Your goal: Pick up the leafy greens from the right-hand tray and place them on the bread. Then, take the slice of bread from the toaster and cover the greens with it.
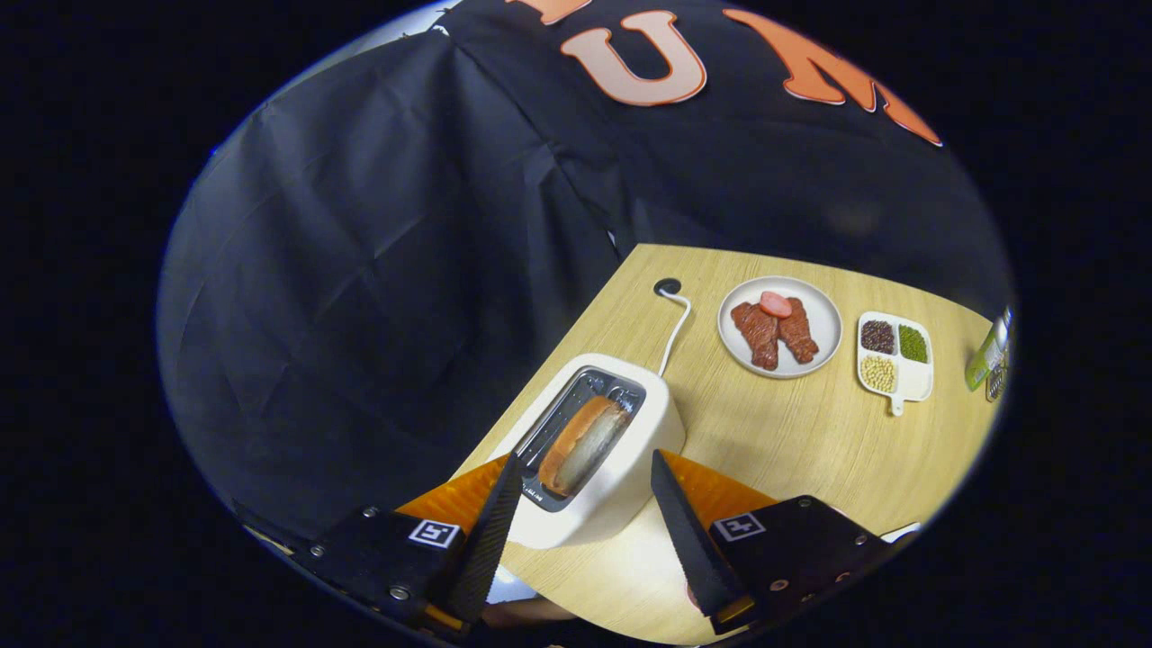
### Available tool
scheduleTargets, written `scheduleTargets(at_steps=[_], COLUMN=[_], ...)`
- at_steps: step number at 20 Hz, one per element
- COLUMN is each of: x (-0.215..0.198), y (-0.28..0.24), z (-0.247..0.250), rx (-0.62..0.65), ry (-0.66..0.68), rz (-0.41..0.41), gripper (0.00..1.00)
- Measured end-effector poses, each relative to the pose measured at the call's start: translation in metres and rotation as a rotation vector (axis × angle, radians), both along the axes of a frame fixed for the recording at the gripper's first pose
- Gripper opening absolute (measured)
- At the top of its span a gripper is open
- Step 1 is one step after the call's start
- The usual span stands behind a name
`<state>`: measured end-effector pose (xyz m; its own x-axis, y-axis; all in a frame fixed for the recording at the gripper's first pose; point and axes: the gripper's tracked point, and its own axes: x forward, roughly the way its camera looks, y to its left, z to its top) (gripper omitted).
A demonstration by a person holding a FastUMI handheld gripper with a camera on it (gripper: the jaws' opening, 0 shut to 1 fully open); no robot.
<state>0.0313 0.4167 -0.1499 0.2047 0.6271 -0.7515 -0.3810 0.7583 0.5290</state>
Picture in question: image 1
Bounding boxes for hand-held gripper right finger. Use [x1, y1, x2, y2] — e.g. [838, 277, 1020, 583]
[650, 448, 901, 635]

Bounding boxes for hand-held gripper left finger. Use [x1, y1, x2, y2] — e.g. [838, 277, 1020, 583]
[290, 450, 526, 635]

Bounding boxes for toasted bread slice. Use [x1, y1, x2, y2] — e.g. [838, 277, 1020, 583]
[538, 394, 633, 499]

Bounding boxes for pink round plate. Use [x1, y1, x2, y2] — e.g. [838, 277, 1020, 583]
[477, 596, 586, 628]

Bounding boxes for white toaster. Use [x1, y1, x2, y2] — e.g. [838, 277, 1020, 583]
[486, 353, 687, 550]

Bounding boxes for brown meat piece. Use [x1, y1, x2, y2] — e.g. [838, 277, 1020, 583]
[778, 297, 821, 365]
[730, 301, 780, 372]

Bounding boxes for grey round plate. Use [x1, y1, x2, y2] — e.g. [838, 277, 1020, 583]
[717, 275, 844, 380]

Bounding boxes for white divided dish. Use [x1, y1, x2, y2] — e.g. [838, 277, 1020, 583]
[856, 310, 935, 417]

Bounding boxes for black backdrop cloth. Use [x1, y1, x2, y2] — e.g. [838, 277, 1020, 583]
[155, 0, 1016, 541]

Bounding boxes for green labelled metal bottle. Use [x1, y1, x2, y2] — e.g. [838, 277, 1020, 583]
[965, 306, 1013, 393]

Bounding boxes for white toaster cable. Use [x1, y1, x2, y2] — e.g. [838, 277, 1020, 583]
[657, 290, 693, 377]

